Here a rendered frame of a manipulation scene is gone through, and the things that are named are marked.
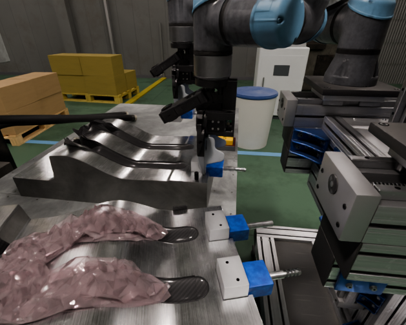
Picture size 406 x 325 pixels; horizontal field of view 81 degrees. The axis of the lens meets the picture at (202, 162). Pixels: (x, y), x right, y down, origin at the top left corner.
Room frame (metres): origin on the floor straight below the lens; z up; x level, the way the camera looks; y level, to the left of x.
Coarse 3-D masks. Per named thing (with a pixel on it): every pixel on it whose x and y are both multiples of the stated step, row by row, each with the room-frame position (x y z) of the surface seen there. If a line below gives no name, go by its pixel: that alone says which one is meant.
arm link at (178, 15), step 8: (168, 0) 0.79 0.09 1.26; (176, 0) 0.77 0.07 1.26; (184, 0) 0.78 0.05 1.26; (192, 0) 0.78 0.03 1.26; (168, 8) 0.79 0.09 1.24; (176, 8) 0.77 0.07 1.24; (184, 8) 0.78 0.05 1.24; (192, 8) 0.78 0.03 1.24; (168, 16) 0.80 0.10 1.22; (176, 16) 0.77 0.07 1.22; (184, 16) 0.78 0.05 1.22; (192, 16) 0.79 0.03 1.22; (176, 24) 0.78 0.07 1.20; (184, 24) 0.78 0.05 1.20; (192, 24) 0.79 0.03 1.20
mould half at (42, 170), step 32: (128, 128) 0.70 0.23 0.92; (64, 160) 0.48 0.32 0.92; (96, 160) 0.50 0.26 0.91; (160, 160) 0.55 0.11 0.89; (32, 192) 0.50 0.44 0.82; (64, 192) 0.49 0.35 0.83; (96, 192) 0.48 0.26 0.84; (128, 192) 0.46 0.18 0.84; (160, 192) 0.45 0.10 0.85; (192, 192) 0.44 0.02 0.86
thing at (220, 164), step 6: (192, 162) 0.49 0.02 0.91; (216, 162) 0.50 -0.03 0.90; (222, 162) 0.50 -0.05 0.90; (192, 168) 0.49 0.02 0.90; (198, 168) 0.49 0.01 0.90; (210, 168) 0.48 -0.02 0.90; (216, 168) 0.48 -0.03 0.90; (222, 168) 0.48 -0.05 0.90; (228, 168) 0.50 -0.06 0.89; (234, 168) 0.50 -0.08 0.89; (240, 168) 0.49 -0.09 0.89; (210, 174) 0.48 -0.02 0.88; (216, 174) 0.48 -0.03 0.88; (222, 174) 0.48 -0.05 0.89
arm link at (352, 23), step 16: (352, 0) 0.79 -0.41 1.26; (368, 0) 0.75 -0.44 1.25; (384, 0) 0.74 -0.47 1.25; (336, 16) 0.84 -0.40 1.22; (352, 16) 0.77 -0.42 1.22; (368, 16) 0.74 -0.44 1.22; (384, 16) 0.74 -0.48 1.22; (336, 32) 0.83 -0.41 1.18; (352, 32) 0.76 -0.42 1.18; (368, 32) 0.74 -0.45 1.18; (384, 32) 0.75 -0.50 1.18; (352, 48) 0.75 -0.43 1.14; (368, 48) 0.74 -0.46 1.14
